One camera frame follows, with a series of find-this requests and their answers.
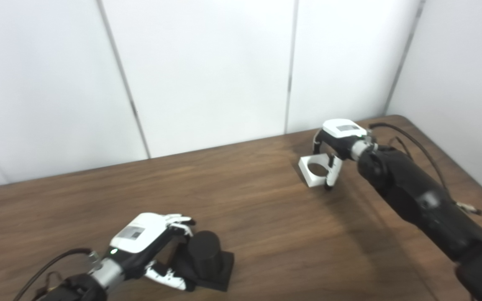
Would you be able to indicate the white square piece with hole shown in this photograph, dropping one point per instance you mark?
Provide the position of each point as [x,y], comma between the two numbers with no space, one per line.
[314,179]

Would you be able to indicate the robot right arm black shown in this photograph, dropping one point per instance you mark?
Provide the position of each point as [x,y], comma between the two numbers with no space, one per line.
[425,205]

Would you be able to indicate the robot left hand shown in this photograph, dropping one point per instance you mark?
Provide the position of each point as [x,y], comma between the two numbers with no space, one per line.
[138,234]

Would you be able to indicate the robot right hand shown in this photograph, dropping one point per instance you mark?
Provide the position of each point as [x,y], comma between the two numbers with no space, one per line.
[341,131]

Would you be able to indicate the black peg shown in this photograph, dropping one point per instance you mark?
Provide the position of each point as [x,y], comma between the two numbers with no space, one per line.
[205,255]

